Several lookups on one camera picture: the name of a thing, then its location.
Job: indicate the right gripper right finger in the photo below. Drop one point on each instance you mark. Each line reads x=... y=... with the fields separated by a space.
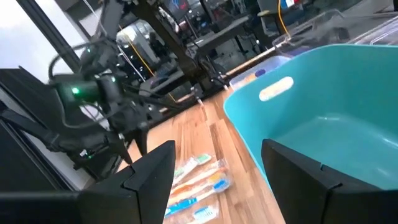
x=311 y=199

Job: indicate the green white toothbrush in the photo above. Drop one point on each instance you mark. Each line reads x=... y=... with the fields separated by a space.
x=202 y=159

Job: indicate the orange white toothbrush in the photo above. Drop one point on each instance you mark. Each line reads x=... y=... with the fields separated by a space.
x=192 y=182

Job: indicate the clear plastic bin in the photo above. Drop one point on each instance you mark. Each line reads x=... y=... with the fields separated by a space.
x=379 y=34
x=311 y=31

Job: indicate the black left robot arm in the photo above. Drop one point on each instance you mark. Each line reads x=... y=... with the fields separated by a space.
x=102 y=90

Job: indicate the green plastic basin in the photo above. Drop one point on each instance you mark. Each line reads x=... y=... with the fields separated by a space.
x=326 y=93

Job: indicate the black aluminium table frame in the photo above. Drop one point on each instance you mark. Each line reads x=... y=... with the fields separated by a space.
x=169 y=34

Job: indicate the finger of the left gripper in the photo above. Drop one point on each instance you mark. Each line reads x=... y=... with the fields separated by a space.
x=141 y=140
x=126 y=146

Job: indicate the blue white toothbrush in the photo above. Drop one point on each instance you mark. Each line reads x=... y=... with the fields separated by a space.
x=205 y=214
x=180 y=205

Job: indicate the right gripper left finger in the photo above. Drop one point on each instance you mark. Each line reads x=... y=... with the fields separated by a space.
x=140 y=193

